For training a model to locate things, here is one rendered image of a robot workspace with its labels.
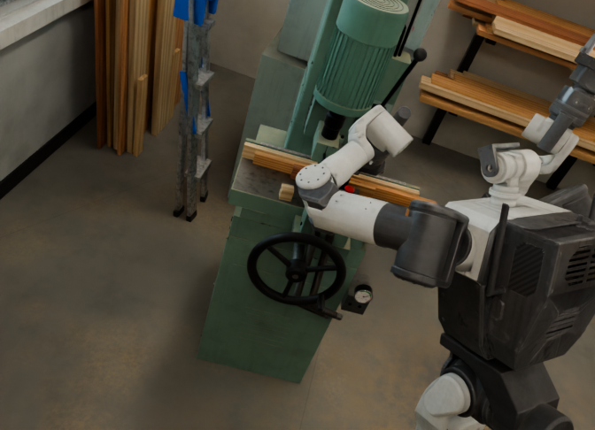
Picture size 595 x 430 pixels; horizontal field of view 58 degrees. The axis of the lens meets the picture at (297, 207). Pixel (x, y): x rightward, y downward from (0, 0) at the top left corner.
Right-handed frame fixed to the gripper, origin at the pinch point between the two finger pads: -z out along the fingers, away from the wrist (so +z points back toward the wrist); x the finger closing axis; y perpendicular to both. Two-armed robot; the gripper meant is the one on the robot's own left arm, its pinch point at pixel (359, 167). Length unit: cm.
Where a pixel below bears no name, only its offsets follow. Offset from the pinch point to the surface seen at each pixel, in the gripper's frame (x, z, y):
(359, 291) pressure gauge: 15.2, -33.5, -26.1
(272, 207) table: -19.9, -20.1, -10.9
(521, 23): 96, -90, 163
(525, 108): 128, -137, 144
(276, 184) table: -20.3, -21.8, -2.4
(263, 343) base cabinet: -7, -77, -44
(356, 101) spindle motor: -5.9, 8.3, 15.4
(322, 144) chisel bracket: -10.3, -9.0, 8.8
